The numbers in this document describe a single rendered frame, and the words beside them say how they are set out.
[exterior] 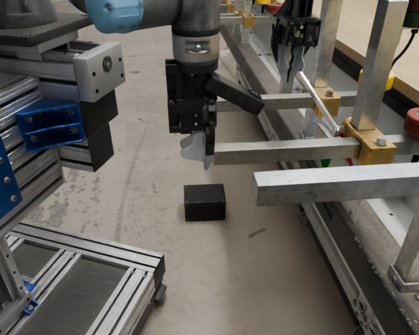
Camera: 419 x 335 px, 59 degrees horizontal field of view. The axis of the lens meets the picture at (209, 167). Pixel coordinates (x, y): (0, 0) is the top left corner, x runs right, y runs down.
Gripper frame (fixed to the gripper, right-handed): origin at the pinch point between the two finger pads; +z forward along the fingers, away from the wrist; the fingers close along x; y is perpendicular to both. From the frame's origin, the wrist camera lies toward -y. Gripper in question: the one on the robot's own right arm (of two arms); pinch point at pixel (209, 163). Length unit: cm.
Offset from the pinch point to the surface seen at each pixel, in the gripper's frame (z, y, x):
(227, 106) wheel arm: -1.2, -6.8, -23.5
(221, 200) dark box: 71, -14, -78
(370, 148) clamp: -4.2, -28.9, 4.7
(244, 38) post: 8, -31, -127
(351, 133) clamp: -3.4, -28.9, -2.9
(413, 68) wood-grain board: -7, -56, -29
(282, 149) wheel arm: -3.2, -13.5, 1.5
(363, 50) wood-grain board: -7, -51, -47
